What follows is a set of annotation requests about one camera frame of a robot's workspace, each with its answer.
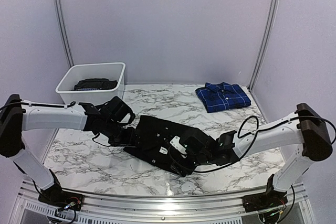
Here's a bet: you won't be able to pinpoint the left aluminium corner post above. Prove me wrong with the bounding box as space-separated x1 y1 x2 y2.
54 0 75 68

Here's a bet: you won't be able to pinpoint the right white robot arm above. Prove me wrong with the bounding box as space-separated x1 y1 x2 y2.
167 103 335 207

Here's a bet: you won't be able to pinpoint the aluminium corner post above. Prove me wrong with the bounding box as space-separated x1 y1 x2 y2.
54 0 75 68
248 0 279 92

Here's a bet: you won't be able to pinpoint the right aluminium corner post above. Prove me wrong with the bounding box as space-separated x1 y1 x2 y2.
248 0 279 92

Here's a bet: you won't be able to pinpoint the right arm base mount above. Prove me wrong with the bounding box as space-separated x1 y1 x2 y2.
242 174 288 212

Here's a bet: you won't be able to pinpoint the aluminium frame rail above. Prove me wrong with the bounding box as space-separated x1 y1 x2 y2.
9 180 317 223

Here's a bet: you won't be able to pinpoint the dark clothes in bin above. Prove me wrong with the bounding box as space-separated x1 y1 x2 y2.
73 78 118 91

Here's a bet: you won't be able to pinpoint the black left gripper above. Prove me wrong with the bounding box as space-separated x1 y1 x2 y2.
102 119 143 147

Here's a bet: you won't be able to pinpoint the blue plaid folded shirt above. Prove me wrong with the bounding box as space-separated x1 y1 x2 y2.
195 82 251 113

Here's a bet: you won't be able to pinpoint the white plastic bin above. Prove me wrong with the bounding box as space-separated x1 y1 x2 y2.
55 62 126 105

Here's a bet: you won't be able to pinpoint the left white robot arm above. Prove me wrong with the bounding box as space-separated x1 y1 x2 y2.
1 94 135 206

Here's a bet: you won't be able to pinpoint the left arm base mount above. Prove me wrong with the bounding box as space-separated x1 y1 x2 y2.
38 184 84 211

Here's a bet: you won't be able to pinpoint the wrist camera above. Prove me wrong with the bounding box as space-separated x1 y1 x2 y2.
170 128 212 155
99 96 135 126

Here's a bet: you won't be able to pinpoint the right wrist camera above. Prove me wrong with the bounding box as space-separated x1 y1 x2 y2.
170 128 212 155

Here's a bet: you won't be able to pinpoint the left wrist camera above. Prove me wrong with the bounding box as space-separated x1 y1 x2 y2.
99 96 135 126

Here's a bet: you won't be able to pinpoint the black long sleeve shirt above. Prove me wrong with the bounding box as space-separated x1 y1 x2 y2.
123 115 195 173

